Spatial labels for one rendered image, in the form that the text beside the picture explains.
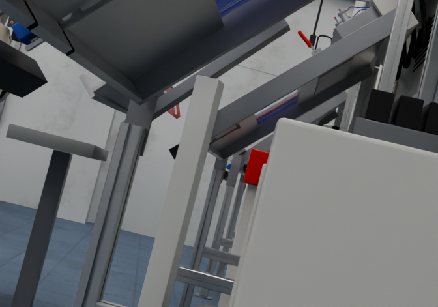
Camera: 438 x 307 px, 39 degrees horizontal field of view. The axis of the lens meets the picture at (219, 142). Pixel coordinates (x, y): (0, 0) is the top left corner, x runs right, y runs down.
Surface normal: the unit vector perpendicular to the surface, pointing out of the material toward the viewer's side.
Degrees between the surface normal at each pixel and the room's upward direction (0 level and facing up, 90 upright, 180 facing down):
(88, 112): 90
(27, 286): 90
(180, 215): 90
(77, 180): 90
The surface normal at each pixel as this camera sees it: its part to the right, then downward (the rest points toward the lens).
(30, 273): 0.11, -0.04
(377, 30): -0.11, -0.10
